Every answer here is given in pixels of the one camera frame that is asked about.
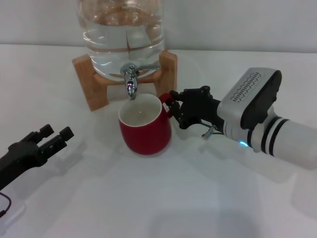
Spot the dark cable with metal plug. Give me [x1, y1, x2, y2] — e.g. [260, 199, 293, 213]
[0, 192, 12, 218]

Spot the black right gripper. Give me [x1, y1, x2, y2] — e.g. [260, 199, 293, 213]
[168, 85, 225, 136]

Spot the clear glass water dispenser jar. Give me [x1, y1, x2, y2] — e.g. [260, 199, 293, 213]
[76, 0, 166, 82]

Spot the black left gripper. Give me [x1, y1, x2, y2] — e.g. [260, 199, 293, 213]
[0, 124, 75, 191]

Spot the wooden dispenser stand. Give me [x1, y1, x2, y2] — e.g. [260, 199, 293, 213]
[72, 49, 178, 112]

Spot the red ceramic cup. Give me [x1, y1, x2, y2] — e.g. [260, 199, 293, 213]
[118, 93, 174, 156]

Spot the silver black wrist camera box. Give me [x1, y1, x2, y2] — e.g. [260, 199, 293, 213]
[217, 67, 283, 131]

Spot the metal plug with thin cable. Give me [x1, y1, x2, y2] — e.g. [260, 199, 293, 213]
[202, 124, 223, 140]

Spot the chrome faucet tap with lever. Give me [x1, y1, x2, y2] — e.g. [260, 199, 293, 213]
[120, 63, 160, 100]

